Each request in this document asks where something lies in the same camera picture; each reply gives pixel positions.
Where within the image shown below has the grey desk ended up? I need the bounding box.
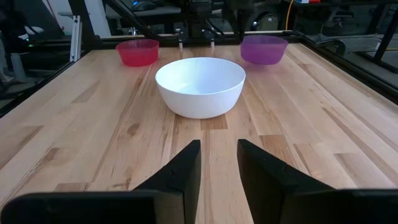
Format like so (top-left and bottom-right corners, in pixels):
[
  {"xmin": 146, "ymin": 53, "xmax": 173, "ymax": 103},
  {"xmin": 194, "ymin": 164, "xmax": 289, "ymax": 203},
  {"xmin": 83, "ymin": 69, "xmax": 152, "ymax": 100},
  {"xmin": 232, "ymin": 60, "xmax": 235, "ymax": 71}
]
[{"xmin": 105, "ymin": 4, "xmax": 182, "ymax": 26}]

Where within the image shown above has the yellow cable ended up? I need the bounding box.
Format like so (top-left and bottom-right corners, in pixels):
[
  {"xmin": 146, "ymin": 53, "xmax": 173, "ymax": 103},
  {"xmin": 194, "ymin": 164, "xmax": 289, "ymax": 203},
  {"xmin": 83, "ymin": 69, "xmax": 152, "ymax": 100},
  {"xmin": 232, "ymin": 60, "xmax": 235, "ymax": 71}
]
[{"xmin": 285, "ymin": 0, "xmax": 295, "ymax": 31}]

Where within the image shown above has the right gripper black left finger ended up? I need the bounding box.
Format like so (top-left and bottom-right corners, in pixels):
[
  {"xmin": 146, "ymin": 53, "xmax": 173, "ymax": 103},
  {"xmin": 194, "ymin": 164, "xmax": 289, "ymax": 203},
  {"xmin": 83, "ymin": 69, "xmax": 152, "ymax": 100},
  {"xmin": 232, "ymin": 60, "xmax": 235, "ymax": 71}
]
[{"xmin": 0, "ymin": 139, "xmax": 202, "ymax": 224}]

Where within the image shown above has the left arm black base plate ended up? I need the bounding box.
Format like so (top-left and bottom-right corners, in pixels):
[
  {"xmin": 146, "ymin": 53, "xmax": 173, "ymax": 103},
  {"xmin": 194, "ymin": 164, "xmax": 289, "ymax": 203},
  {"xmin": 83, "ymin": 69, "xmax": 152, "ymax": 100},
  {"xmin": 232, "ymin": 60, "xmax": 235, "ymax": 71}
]
[{"xmin": 177, "ymin": 30, "xmax": 216, "ymax": 50}]

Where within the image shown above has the olive green bag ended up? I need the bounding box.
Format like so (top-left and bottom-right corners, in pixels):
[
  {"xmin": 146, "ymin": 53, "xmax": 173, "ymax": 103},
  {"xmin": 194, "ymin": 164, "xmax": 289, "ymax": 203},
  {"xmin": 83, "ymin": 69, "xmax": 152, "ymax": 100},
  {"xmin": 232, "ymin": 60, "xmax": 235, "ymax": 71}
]
[{"xmin": 257, "ymin": 12, "xmax": 280, "ymax": 32}]

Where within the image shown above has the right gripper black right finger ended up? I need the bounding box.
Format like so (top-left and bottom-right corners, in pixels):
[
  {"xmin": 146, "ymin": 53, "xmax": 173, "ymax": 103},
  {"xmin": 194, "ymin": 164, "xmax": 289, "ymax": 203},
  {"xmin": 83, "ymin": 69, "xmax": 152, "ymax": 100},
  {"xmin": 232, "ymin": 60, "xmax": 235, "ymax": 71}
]
[{"xmin": 236, "ymin": 138, "xmax": 398, "ymax": 224}]

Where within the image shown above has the silver aluminium extrusion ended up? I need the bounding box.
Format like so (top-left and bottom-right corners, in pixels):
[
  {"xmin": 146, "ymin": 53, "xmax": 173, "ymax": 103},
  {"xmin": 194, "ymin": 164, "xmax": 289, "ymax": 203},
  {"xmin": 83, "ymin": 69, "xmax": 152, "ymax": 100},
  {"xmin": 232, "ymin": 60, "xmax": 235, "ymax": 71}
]
[{"xmin": 70, "ymin": 15, "xmax": 82, "ymax": 62}]

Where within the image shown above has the large white bowl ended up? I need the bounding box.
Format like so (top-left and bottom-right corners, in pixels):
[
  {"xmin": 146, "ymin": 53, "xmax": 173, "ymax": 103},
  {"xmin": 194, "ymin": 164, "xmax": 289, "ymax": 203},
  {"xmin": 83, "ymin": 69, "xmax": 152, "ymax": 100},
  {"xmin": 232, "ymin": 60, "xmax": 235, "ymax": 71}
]
[{"xmin": 155, "ymin": 57, "xmax": 246, "ymax": 119}]

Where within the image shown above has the black computer mouse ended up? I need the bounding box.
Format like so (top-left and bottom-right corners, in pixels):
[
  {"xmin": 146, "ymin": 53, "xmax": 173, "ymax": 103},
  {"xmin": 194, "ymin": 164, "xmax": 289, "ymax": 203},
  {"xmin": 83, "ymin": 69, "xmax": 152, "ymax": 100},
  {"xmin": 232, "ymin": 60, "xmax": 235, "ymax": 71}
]
[{"xmin": 130, "ymin": 1, "xmax": 157, "ymax": 12}]

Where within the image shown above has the red translucent plastic bowl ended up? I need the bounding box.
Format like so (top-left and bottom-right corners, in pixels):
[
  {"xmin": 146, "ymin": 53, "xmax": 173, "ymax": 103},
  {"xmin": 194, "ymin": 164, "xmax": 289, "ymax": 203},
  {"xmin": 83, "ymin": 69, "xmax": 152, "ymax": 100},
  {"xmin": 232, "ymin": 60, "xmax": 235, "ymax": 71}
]
[{"xmin": 115, "ymin": 39, "xmax": 160, "ymax": 67}]

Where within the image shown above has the purple translucent plastic bowl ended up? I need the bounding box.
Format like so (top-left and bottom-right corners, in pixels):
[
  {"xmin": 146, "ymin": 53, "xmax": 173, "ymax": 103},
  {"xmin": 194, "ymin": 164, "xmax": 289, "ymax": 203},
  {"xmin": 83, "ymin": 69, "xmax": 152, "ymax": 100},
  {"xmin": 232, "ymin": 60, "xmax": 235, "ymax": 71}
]
[{"xmin": 239, "ymin": 34, "xmax": 289, "ymax": 66}]

